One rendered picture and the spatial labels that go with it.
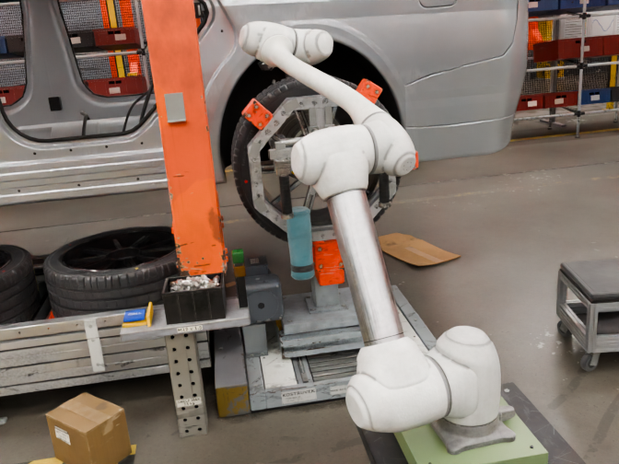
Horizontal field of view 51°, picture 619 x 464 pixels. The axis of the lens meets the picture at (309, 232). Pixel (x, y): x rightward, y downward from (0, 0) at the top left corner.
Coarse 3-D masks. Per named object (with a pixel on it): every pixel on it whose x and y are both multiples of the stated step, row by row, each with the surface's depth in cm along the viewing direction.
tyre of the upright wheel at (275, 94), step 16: (288, 80) 245; (272, 96) 237; (288, 96) 237; (272, 112) 238; (240, 128) 241; (256, 128) 239; (240, 144) 240; (240, 160) 242; (240, 176) 243; (240, 192) 245; (384, 208) 256; (272, 224) 251
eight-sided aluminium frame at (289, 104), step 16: (304, 96) 235; (320, 96) 232; (288, 112) 230; (272, 128) 231; (256, 144) 232; (256, 160) 234; (256, 176) 236; (256, 192) 238; (256, 208) 239; (272, 208) 240; (320, 240) 247
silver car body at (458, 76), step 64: (256, 0) 258; (320, 0) 262; (384, 0) 266; (448, 0) 270; (512, 0) 275; (64, 64) 416; (384, 64) 274; (448, 64) 278; (512, 64) 284; (0, 128) 260; (64, 128) 341; (128, 128) 343; (448, 128) 286; (0, 192) 267; (64, 192) 269; (128, 192) 274
